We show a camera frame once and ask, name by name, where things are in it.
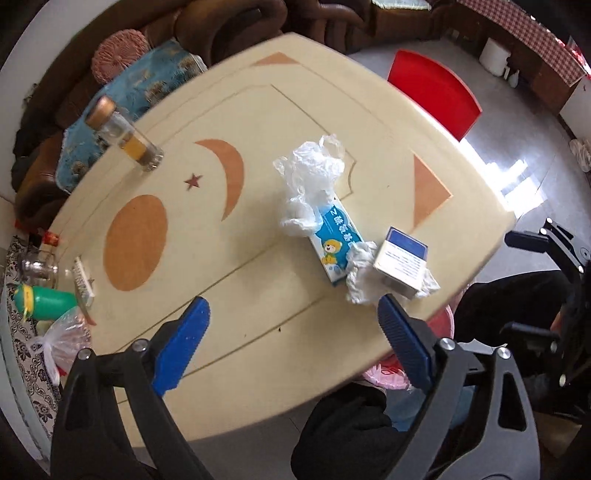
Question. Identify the brown wooden cabinet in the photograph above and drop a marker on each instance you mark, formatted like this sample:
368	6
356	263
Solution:
535	69

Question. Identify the blue and white box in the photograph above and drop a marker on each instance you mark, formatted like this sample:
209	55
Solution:
401	261

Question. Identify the glass tea bottle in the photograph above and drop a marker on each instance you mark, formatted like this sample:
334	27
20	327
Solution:
127	136

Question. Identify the person's right leg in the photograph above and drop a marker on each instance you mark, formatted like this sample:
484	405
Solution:
503	295

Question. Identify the person's left leg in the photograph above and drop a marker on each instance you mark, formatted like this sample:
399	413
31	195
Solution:
341	429

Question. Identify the large pink round cushion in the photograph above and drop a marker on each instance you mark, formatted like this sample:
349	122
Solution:
120	55

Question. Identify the white pill packet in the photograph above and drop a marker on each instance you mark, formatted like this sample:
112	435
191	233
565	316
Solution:
83	281

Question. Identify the beige wooden table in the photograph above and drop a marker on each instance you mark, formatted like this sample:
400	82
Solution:
323	92

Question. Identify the clear glass jar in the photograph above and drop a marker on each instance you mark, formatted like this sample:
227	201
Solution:
39	265

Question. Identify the red checkered tablecloth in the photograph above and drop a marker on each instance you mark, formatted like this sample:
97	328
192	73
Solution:
521	32

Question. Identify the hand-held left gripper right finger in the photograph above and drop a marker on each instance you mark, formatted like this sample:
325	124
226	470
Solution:
406	344

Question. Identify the plastic bag of snacks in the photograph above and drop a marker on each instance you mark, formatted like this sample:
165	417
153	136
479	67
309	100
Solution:
64	339

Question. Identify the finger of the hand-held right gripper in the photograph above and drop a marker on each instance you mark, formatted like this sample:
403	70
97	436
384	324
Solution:
526	240
531	336

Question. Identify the person's leg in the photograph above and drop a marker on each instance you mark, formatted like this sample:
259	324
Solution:
503	295
341	429

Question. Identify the white plastic bag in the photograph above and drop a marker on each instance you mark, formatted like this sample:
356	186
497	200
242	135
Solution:
581	154

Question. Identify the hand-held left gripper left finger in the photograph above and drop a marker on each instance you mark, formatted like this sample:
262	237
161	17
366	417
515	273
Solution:
182	350

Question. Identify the small white bottle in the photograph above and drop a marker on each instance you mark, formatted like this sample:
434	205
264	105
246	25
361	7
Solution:
513	78

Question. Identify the green plastic bottle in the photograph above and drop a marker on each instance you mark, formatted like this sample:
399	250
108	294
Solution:
46	302

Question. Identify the white tissue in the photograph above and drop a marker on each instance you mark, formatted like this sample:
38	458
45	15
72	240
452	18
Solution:
362	277

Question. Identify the brown leather sofa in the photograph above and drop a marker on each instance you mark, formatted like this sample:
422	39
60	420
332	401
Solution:
207	23

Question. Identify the clear plastic bag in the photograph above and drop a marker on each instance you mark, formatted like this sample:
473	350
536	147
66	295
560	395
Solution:
309	180

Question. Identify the blue cartoon bear box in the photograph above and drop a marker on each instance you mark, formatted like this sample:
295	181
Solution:
334	249

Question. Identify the pink lined trash bin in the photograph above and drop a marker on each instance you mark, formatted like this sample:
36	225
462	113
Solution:
388	376

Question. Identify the blue patterned cushion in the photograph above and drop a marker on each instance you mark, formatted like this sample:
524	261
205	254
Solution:
138	87

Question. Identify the black and white patterned blanket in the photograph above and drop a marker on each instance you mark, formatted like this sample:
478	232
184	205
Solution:
25	369

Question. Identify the brown leather armchair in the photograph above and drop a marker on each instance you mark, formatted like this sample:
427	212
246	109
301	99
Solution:
346	23

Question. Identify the red plastic chair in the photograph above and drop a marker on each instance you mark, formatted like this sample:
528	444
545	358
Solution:
434	92

